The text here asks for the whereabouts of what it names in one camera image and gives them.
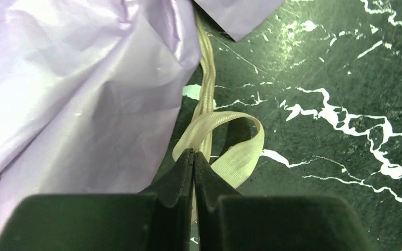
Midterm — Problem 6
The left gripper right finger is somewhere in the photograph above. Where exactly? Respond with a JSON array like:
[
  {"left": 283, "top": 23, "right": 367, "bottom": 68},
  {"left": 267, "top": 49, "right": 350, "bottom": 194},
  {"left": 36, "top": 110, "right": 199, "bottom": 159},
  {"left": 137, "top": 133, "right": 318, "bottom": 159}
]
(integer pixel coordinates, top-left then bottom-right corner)
[{"left": 194, "top": 152, "right": 372, "bottom": 250}]

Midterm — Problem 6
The purple wrapping paper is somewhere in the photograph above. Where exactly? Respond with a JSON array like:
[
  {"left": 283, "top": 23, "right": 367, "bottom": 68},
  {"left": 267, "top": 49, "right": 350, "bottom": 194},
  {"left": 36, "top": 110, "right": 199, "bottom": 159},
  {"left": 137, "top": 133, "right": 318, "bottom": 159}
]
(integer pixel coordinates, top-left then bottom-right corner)
[{"left": 0, "top": 1, "right": 280, "bottom": 235}]

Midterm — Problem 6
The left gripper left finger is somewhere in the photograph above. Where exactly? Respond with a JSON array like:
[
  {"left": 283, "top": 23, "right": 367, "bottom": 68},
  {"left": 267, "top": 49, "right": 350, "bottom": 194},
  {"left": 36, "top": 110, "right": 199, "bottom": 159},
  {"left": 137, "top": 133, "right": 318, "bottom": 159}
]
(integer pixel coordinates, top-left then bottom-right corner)
[{"left": 0, "top": 149, "right": 194, "bottom": 250}]

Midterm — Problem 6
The cream ribbon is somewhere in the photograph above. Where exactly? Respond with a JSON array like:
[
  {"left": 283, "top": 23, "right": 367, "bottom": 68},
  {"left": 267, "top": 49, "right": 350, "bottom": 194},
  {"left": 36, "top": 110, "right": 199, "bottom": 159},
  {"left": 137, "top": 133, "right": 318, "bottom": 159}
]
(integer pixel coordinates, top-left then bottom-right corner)
[{"left": 172, "top": 12, "right": 266, "bottom": 222}]

